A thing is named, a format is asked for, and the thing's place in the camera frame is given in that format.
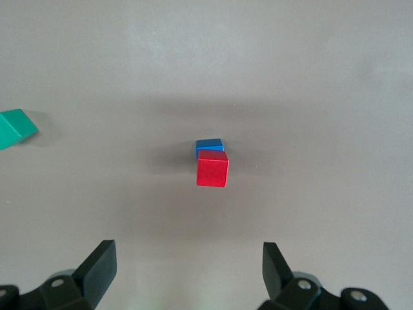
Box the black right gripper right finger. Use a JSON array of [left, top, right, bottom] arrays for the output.
[[257, 242, 388, 310]]

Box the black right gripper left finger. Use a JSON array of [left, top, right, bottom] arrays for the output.
[[0, 239, 117, 310]]

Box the red wooden block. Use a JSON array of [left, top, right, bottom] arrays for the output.
[[196, 149, 230, 188]]

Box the blue wooden block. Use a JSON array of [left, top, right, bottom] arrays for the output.
[[195, 138, 225, 160]]

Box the green wooden block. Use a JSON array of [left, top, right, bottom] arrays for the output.
[[0, 108, 40, 151]]

